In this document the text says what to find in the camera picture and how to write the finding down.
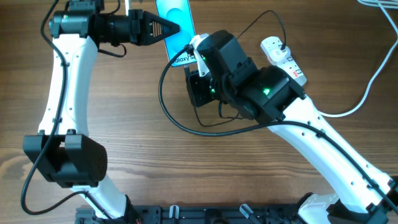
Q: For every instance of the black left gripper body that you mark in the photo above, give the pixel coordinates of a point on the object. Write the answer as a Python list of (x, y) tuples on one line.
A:
[(122, 29)]

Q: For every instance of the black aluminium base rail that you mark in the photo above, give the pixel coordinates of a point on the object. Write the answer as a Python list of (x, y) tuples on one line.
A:
[(154, 214)]

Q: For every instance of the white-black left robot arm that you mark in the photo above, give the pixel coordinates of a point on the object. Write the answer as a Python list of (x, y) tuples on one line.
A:
[(62, 150)]

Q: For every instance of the white power strip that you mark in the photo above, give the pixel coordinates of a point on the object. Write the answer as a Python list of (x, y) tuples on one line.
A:
[(290, 66)]

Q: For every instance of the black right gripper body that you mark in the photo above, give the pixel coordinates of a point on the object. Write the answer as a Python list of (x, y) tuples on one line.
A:
[(203, 89)]

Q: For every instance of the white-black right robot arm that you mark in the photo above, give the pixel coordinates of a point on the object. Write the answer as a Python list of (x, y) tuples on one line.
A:
[(274, 97)]

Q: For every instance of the Galaxy smartphone teal screen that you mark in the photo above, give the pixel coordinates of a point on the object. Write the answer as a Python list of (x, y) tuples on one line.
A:
[(178, 12)]

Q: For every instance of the white USB charger plug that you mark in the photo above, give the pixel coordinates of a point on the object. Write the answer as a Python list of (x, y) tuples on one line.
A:
[(277, 56)]

